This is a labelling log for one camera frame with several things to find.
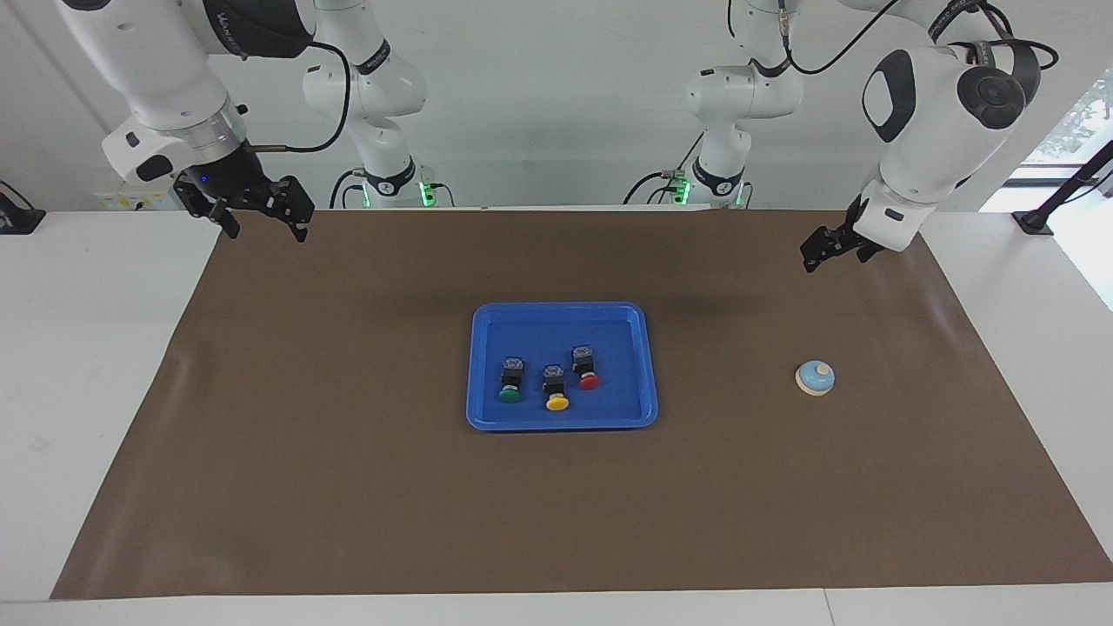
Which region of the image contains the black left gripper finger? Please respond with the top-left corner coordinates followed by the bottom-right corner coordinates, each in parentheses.
top-left (803, 245), bottom-right (851, 275)
top-left (799, 226), bottom-right (841, 260)

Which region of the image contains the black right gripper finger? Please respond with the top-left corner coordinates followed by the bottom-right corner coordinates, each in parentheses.
top-left (207, 198), bottom-right (242, 241)
top-left (275, 176), bottom-right (317, 244)

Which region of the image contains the red push button switch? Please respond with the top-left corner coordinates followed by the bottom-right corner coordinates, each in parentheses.
top-left (570, 344), bottom-right (602, 391)

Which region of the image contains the green push button switch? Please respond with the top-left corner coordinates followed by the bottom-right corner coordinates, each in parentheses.
top-left (497, 355), bottom-right (526, 405)

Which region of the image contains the yellow push button switch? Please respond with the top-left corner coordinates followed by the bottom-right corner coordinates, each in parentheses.
top-left (542, 363), bottom-right (571, 413)

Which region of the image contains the light blue call bell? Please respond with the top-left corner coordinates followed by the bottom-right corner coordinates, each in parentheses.
top-left (794, 359), bottom-right (836, 398)

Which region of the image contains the blue plastic tray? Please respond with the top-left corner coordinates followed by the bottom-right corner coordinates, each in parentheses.
top-left (465, 301), bottom-right (660, 433)

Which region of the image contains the black angled stand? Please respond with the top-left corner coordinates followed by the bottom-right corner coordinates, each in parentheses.
top-left (1011, 139), bottom-right (1113, 236)

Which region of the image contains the brown table mat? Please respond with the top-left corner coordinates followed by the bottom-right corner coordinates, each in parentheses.
top-left (50, 208), bottom-right (1113, 602)

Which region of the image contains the black right base cable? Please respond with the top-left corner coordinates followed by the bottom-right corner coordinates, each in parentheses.
top-left (329, 165), bottom-right (371, 210)

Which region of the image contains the black base cable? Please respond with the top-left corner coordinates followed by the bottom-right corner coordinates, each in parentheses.
top-left (621, 130), bottom-right (707, 207)
top-left (329, 165), bottom-right (371, 210)

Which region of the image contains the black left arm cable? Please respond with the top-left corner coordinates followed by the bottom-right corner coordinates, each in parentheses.
top-left (727, 0), bottom-right (1062, 77)

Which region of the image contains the black left base cable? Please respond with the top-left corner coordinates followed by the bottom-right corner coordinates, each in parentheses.
top-left (621, 130), bottom-right (707, 207)

